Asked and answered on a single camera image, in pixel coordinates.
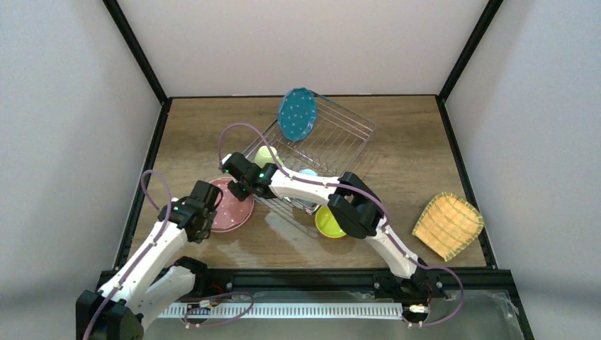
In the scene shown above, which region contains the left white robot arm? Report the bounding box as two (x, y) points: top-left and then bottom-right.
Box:
(76, 181), (223, 339)

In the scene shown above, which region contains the white slotted cable duct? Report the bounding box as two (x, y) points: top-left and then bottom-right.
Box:
(159, 302), (403, 320)

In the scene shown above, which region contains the pink polka dot plate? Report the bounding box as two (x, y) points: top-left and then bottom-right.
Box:
(210, 177), (254, 233)

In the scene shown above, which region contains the blue polka dot plate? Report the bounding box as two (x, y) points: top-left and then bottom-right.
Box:
(277, 88), (317, 142)

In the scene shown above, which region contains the black aluminium frame rail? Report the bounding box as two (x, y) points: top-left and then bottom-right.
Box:
(201, 267), (514, 290)

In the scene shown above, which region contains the light blue mug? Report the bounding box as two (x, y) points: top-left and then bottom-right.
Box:
(298, 168), (325, 210)

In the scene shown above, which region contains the metal wire dish rack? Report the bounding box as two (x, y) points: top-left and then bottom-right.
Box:
(242, 91), (376, 216)

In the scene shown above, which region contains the yellow-green bowl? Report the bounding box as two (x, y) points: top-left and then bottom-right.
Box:
(315, 206), (347, 239)

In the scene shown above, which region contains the light green mug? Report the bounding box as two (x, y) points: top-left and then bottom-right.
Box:
(254, 145), (285, 168)

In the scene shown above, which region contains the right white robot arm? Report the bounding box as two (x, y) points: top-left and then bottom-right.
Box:
(220, 152), (428, 279)

